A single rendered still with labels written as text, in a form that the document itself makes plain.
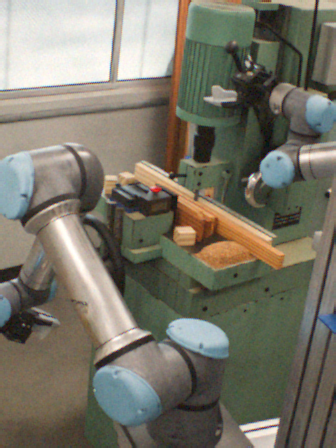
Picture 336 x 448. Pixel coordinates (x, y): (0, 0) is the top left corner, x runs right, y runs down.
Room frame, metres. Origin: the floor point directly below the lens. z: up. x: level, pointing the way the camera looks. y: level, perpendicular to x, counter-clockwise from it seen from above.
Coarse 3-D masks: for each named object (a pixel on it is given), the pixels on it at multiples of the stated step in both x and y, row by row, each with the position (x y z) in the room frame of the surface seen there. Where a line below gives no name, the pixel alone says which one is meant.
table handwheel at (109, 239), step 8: (88, 216) 1.90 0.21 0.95; (88, 224) 1.89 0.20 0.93; (96, 224) 1.86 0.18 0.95; (104, 224) 1.86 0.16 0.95; (104, 232) 1.83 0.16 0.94; (104, 240) 1.82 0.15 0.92; (112, 240) 1.82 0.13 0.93; (112, 248) 1.80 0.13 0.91; (104, 256) 1.83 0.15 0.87; (112, 256) 1.79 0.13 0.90; (120, 256) 1.80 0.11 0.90; (112, 264) 1.90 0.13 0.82; (120, 264) 1.78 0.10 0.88; (128, 264) 1.94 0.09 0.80; (120, 272) 1.78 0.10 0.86; (120, 280) 1.77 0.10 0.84; (120, 288) 1.77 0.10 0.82
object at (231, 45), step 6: (228, 42) 1.94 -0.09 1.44; (234, 42) 1.94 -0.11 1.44; (228, 48) 1.93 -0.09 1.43; (234, 48) 1.93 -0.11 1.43; (234, 54) 1.94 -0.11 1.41; (234, 60) 1.95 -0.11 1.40; (240, 60) 1.96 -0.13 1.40; (240, 66) 1.96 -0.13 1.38; (240, 72) 1.97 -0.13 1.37; (258, 108) 2.02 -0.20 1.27; (258, 114) 2.02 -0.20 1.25; (258, 120) 2.03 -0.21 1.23; (264, 132) 2.05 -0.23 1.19; (270, 144) 2.06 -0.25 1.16; (264, 150) 2.08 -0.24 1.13; (270, 150) 2.07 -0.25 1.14; (264, 156) 2.07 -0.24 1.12
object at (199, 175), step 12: (216, 156) 2.16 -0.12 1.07; (180, 168) 2.09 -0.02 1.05; (192, 168) 2.05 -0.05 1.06; (204, 168) 2.06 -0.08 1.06; (216, 168) 2.09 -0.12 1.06; (228, 168) 2.12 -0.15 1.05; (180, 180) 2.08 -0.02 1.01; (192, 180) 2.05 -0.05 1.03; (204, 180) 2.07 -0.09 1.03; (216, 180) 2.10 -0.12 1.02
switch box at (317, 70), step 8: (328, 24) 2.18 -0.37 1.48; (328, 32) 2.17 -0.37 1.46; (320, 40) 2.19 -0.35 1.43; (328, 40) 2.17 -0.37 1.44; (320, 48) 2.18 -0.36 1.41; (328, 48) 2.16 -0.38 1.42; (320, 56) 2.18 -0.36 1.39; (328, 56) 2.16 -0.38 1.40; (320, 64) 2.18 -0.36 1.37; (328, 64) 2.16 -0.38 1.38; (312, 72) 2.19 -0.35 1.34; (320, 72) 2.17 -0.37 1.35; (328, 72) 2.15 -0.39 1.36; (320, 80) 2.17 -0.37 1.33; (328, 80) 2.15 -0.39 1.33
